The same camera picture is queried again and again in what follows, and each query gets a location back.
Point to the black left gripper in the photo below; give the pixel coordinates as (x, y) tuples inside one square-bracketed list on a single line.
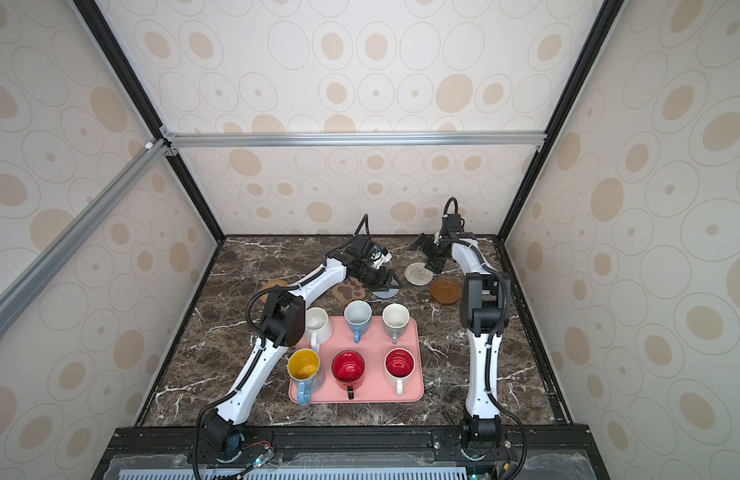
[(380, 286)]

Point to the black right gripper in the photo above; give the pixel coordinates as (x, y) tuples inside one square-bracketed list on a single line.
[(437, 264)]

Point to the light blue woven coaster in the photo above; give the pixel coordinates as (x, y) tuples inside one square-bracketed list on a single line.
[(386, 294)]

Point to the multicolour woven round coaster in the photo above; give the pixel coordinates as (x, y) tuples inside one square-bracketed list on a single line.
[(418, 275)]

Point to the brown wooden round coaster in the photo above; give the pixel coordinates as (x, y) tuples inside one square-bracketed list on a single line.
[(445, 291)]

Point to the dark brown wooden coaster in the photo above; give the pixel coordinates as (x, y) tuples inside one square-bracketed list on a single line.
[(271, 284)]

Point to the cork paw print coaster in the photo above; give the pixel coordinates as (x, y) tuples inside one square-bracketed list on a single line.
[(348, 291)]

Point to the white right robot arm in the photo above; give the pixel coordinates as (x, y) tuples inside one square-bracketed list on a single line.
[(484, 313)]

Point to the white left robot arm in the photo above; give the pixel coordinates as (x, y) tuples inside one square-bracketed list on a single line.
[(278, 316)]

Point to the grey mug white inside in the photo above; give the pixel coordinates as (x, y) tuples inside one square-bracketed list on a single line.
[(396, 319)]

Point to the blue floral mug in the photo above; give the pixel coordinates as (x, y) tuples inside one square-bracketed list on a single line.
[(358, 314)]

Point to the white mug red inside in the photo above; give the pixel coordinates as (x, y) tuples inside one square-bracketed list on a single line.
[(399, 369)]

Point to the pink rectangular tray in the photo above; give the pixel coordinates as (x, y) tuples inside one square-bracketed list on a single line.
[(373, 347)]

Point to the yellow inside blue mug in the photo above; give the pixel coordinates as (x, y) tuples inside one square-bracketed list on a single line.
[(305, 370)]

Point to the aluminium crossbar back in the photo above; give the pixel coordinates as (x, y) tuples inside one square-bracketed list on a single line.
[(357, 139)]

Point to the aluminium crossbar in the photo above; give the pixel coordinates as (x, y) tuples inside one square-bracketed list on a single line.
[(25, 289), (357, 139)]

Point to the aluminium crossbar left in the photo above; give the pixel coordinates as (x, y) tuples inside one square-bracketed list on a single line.
[(25, 289)]

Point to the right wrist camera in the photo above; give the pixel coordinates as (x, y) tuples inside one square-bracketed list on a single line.
[(452, 227)]

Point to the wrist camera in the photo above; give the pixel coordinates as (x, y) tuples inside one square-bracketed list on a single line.
[(365, 249), (452, 227)]

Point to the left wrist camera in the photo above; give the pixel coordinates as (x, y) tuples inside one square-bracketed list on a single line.
[(365, 249)]

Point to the red mug black handle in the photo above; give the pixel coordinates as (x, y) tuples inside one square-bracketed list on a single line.
[(348, 368)]

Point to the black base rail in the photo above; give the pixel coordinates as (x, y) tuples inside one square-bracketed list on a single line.
[(387, 452)]

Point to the black corner frame post right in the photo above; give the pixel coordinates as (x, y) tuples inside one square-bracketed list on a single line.
[(602, 26)]

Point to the black corner frame post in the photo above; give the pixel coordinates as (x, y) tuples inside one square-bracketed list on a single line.
[(602, 26), (104, 36)]

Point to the black corner frame post left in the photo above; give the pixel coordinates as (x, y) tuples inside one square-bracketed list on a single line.
[(104, 36)]

